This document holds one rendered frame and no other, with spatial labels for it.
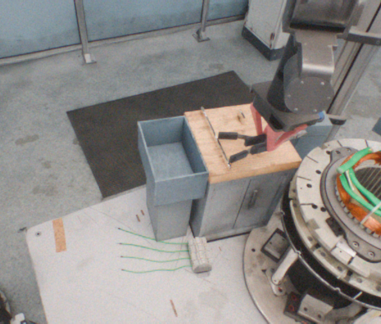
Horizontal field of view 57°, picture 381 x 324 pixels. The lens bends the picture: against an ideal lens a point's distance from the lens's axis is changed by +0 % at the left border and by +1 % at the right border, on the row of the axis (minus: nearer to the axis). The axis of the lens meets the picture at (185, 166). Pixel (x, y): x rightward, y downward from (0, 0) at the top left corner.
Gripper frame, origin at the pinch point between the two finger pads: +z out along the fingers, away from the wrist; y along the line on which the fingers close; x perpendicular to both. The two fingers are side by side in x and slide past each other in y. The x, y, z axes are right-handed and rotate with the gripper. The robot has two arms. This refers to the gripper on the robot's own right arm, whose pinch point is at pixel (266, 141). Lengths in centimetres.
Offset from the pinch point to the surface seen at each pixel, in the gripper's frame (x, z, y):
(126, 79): 33, 117, -175
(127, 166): 7, 115, -95
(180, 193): -12.7, 15.5, -4.5
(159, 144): -10.6, 17.8, -20.7
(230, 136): -0.5, 7.2, -9.1
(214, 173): -6.9, 9.8, -3.1
